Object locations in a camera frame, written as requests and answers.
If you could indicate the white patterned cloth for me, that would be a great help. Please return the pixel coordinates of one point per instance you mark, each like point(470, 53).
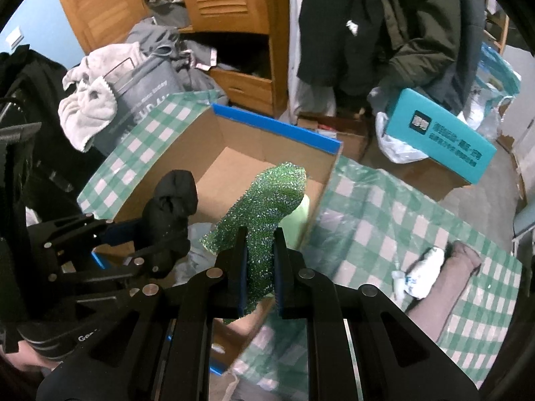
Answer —
point(198, 234)

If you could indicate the white plastic bag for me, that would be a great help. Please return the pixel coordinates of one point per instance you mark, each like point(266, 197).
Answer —
point(397, 148)

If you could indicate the black sock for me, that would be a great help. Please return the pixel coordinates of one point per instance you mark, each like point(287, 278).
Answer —
point(171, 204)

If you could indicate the blue clear plastic bag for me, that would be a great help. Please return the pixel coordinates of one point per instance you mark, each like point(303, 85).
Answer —
point(497, 75)

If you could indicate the white towel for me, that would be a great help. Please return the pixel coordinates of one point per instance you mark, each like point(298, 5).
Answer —
point(92, 108)

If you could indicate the open cardboard box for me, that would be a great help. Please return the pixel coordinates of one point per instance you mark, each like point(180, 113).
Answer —
point(351, 138)

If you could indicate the blue-edged cardboard box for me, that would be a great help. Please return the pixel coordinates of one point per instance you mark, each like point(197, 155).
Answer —
point(250, 142)

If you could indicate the white sock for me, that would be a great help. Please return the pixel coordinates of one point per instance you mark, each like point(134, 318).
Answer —
point(426, 271)

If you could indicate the wooden ladder shelf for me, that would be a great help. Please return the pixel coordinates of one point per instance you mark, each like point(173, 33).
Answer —
point(503, 29)

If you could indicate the grey hoodie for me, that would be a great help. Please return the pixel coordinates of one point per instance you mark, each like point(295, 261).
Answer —
point(150, 35)

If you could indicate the grey printed bag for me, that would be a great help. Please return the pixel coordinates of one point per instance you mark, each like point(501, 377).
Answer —
point(142, 87)

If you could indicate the person's left hand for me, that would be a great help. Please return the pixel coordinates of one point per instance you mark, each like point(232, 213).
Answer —
point(25, 359)

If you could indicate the dark grey coat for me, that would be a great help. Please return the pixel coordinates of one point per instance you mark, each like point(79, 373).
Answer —
point(472, 29)

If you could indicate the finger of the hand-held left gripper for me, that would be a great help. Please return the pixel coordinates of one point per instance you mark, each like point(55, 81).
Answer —
point(121, 232)
point(125, 265)

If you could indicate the grey clothes pile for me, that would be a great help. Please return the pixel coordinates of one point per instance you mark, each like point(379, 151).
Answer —
point(167, 4)

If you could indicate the olive jacket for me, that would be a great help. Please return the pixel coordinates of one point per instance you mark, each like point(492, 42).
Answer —
point(430, 29)

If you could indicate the grey sock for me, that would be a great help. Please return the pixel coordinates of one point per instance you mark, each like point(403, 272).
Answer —
point(443, 288)

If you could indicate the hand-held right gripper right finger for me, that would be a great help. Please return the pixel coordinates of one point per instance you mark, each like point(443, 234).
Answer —
point(279, 275)

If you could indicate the dark cloth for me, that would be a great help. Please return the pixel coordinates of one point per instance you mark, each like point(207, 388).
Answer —
point(37, 87)

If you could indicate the teal shoebox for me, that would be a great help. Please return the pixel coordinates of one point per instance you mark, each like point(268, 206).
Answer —
point(439, 133)

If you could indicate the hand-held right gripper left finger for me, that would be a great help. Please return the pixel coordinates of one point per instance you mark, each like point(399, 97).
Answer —
point(241, 275)

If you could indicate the green checked plastic tablecloth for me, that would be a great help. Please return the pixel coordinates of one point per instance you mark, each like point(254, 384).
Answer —
point(376, 217)

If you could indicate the metal shoe rack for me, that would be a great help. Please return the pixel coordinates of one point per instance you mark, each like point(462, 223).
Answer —
point(524, 221)

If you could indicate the wooden wardrobe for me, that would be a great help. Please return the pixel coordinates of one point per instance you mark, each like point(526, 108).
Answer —
point(280, 71)

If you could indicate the white wall switch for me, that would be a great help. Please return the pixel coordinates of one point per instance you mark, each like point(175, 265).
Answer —
point(14, 36)

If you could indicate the green glitter scrub sponge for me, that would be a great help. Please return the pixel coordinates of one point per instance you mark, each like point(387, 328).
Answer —
point(267, 204)

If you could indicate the wooden drawer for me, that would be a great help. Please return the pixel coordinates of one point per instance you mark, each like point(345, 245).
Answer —
point(246, 87)

